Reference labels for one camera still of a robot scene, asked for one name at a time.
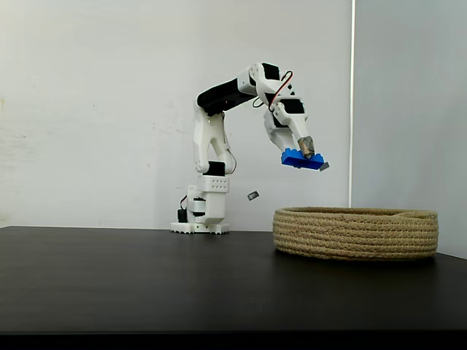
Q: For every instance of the blue lego block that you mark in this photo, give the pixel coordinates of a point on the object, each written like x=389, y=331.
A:
x=299, y=162

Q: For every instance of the gray tape piece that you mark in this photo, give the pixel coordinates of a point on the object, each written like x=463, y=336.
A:
x=252, y=195
x=324, y=166

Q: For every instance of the white corner strip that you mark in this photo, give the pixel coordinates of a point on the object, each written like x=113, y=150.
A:
x=352, y=102

